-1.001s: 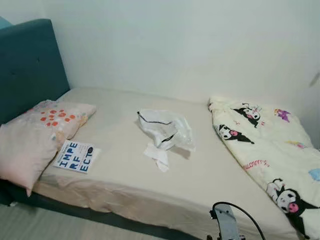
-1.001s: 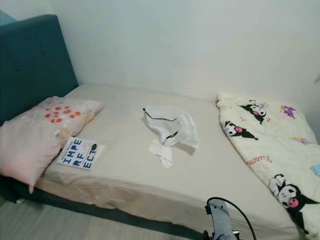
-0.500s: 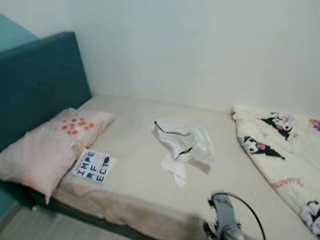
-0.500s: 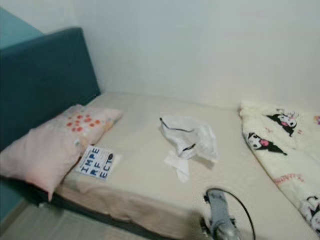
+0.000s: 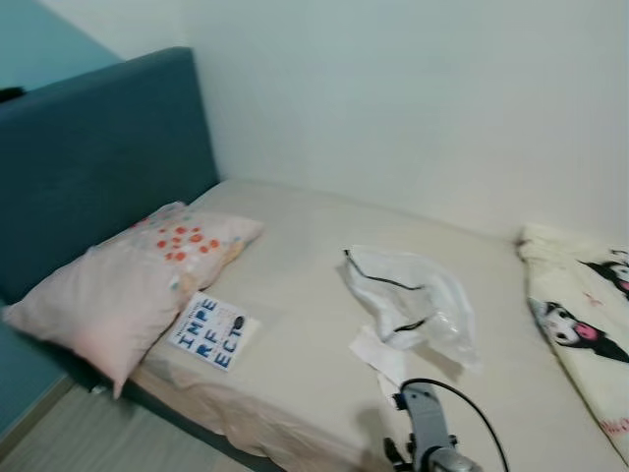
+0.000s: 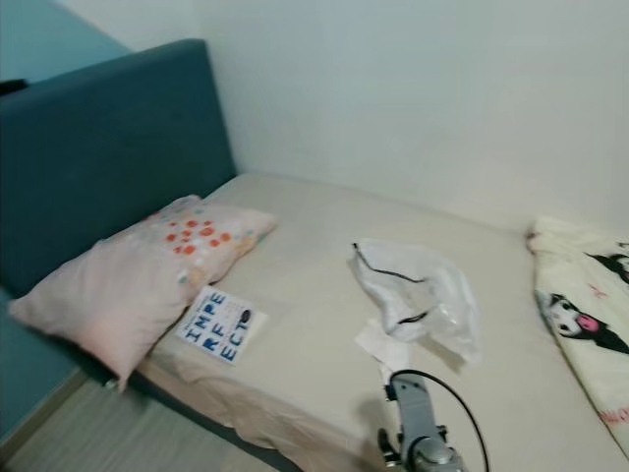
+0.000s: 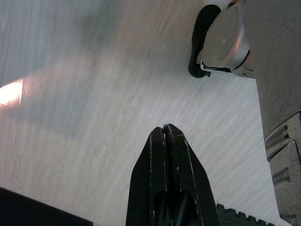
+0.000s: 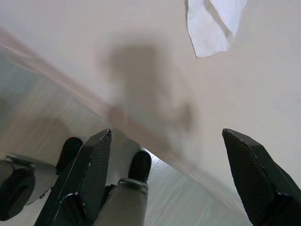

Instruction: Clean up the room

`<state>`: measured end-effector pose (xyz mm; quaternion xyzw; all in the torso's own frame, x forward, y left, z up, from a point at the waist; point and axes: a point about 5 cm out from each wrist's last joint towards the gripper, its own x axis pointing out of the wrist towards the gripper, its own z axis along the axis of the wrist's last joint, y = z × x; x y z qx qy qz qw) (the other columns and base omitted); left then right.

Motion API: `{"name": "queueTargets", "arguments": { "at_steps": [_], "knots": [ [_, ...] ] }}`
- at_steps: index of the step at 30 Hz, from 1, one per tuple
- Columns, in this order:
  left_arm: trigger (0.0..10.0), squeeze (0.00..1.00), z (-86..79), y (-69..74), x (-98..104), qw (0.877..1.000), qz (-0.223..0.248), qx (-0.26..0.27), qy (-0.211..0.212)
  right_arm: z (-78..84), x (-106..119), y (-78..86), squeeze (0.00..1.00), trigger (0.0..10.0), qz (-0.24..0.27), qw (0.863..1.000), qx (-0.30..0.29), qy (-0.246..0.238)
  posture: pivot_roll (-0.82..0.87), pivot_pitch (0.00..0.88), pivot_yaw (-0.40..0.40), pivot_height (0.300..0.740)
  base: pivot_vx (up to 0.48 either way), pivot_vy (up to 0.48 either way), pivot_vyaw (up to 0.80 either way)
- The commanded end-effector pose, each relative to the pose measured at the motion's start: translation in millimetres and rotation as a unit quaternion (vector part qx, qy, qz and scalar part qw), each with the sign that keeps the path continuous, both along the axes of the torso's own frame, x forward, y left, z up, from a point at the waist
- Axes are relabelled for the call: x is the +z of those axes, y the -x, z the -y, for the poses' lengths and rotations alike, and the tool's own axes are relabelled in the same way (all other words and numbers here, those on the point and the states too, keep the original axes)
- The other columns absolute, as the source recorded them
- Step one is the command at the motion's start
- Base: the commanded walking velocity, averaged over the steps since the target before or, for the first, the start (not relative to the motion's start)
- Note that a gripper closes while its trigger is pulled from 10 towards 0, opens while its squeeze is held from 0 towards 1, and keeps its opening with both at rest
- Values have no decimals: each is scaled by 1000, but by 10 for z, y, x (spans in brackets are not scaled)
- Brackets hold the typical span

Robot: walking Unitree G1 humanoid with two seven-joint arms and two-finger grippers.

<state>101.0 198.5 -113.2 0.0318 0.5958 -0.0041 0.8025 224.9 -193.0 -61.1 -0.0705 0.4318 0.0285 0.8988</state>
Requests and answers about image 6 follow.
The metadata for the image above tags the white tissue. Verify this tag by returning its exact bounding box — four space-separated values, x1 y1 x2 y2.
356 320 414 384

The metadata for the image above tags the clear plastic bag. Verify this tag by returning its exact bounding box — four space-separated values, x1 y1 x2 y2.
351 238 483 365

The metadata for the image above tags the white blue lettered book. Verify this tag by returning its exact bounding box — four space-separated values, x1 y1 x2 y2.
177 285 268 365

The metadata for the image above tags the cream cartoon print blanket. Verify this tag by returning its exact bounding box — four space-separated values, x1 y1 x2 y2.
526 216 629 458

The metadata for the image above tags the pink dotted pillow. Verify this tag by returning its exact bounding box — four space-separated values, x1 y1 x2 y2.
10 195 278 392

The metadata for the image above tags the cream sheeted bed mattress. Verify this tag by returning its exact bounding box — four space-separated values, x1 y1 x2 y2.
138 172 629 472

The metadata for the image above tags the teal upholstered headboard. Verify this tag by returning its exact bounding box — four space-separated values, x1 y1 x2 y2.
0 39 237 443

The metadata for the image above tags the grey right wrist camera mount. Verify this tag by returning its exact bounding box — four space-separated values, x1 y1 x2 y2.
385 374 441 448

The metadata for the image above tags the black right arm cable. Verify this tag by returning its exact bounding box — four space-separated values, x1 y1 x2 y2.
393 369 492 472

